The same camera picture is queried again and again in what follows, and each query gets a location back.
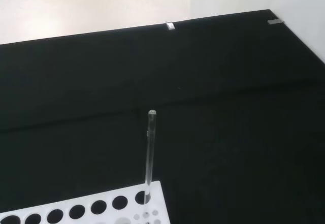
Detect white test tube rack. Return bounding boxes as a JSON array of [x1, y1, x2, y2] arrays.
[[0, 180, 170, 224]]

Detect black bench cloth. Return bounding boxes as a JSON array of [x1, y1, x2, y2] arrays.
[[0, 9, 325, 224]]

